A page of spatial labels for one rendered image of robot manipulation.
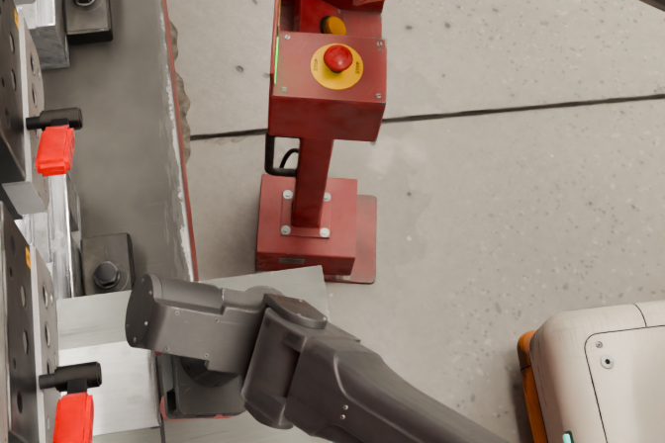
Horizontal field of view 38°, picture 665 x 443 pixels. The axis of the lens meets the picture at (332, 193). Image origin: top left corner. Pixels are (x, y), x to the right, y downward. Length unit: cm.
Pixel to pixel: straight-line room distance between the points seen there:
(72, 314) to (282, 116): 50
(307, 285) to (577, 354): 89
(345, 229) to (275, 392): 126
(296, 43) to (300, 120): 11
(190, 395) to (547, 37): 171
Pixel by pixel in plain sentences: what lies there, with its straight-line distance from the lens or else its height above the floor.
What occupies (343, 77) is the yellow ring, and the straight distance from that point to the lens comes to 134.
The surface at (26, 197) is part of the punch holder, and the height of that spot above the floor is 123.
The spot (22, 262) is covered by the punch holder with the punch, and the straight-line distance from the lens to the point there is 70.
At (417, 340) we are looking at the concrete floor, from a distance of 203.
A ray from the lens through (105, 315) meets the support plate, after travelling 98.
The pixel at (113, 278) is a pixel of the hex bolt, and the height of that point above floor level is 92.
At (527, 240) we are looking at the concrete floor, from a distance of 215.
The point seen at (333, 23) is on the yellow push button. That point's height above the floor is 73.
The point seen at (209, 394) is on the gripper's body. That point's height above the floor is 110.
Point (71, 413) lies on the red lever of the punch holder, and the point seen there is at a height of 129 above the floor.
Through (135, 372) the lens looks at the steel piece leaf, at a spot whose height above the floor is 100.
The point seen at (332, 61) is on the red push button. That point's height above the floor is 81.
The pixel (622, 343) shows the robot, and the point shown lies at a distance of 183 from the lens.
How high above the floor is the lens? 193
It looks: 66 degrees down
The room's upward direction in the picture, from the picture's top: 11 degrees clockwise
